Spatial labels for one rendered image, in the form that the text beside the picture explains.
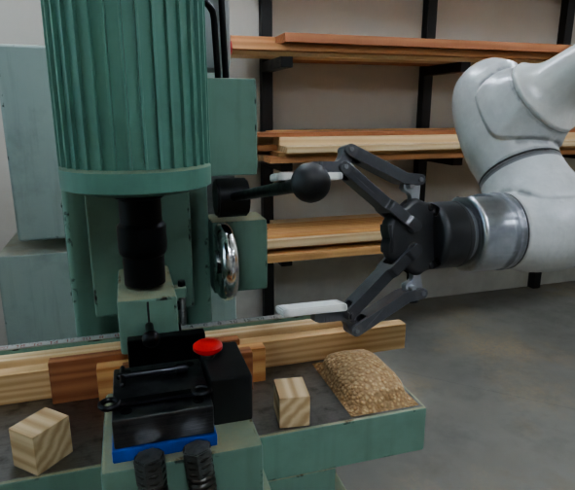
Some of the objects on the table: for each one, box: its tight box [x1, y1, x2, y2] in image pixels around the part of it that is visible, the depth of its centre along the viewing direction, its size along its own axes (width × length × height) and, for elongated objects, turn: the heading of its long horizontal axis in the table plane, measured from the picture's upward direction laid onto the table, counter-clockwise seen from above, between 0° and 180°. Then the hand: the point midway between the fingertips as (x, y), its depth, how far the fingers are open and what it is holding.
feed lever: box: [212, 162, 331, 218], centre depth 66 cm, size 5×32×36 cm
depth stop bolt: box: [173, 279, 187, 326], centre depth 76 cm, size 2×2×10 cm
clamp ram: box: [126, 329, 205, 368], centre depth 60 cm, size 9×8×9 cm
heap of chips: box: [312, 349, 418, 417], centre depth 69 cm, size 9×14×4 cm, turn 17°
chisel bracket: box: [117, 265, 181, 355], centre depth 70 cm, size 7×14×8 cm, turn 17°
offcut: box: [273, 377, 310, 429], centre depth 62 cm, size 4×4×4 cm
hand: (287, 244), depth 54 cm, fingers open, 13 cm apart
